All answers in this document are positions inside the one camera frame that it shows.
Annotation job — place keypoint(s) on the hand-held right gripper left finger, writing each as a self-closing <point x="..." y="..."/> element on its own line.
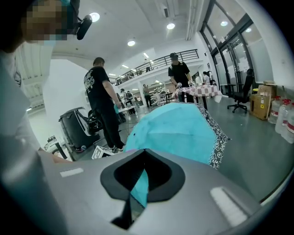
<point x="82" y="195"/>

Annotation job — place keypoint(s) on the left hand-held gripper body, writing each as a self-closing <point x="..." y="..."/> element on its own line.
<point x="101" y="152"/>

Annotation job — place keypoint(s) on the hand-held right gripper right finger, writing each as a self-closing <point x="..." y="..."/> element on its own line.
<point x="195" y="202"/>

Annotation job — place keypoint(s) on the cyan umbrella with patterned trim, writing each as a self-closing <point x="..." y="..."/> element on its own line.
<point x="174" y="128"/>

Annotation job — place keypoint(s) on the table with checked cloth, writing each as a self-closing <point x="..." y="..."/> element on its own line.
<point x="202" y="90"/>

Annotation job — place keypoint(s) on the black and white machine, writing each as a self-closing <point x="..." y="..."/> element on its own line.
<point x="75" y="128"/>

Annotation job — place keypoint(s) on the small white table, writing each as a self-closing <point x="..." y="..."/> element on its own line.
<point x="127" y="109"/>

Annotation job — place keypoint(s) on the black balcony railing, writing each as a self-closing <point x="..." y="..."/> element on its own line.
<point x="160" y="62"/>

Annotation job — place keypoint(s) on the round ceiling light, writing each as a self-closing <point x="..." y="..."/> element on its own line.
<point x="94" y="17"/>
<point x="224" y="23"/>
<point x="170" y="26"/>
<point x="131" y="43"/>

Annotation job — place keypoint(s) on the large cardboard box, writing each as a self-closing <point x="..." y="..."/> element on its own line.
<point x="259" y="106"/>

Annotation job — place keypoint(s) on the clear water bottle red cap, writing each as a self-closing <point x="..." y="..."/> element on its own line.
<point x="274" y="111"/>
<point x="282" y="117"/>
<point x="289" y="128"/>

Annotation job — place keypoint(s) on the black office chair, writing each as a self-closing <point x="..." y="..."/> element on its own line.
<point x="244" y="89"/>

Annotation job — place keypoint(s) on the small cardboard box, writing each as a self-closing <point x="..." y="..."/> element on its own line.
<point x="266" y="90"/>

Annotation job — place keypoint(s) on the person's head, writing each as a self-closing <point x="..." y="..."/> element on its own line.
<point x="43" y="20"/>

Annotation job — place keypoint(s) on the black head-worn camera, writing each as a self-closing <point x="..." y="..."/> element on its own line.
<point x="84" y="27"/>

